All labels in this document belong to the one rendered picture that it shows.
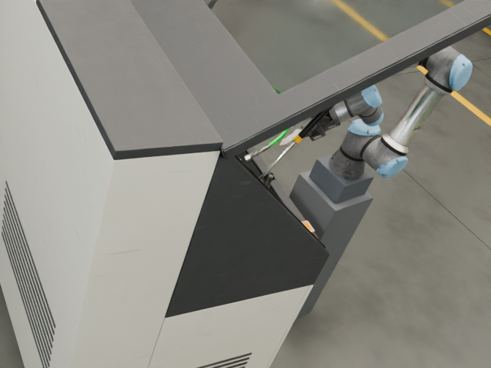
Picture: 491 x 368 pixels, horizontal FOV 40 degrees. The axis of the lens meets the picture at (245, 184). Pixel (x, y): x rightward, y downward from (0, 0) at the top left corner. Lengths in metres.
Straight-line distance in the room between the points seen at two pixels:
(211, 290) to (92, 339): 0.39
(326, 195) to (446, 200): 1.96
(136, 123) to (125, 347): 0.83
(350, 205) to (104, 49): 1.34
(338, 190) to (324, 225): 0.16
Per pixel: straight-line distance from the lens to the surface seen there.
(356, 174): 2.75
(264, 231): 1.99
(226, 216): 1.85
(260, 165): 2.54
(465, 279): 4.13
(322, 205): 2.78
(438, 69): 2.53
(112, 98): 1.68
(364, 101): 2.21
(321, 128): 2.26
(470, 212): 4.66
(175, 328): 2.20
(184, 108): 1.71
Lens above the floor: 2.45
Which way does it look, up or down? 38 degrees down
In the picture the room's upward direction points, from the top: 21 degrees clockwise
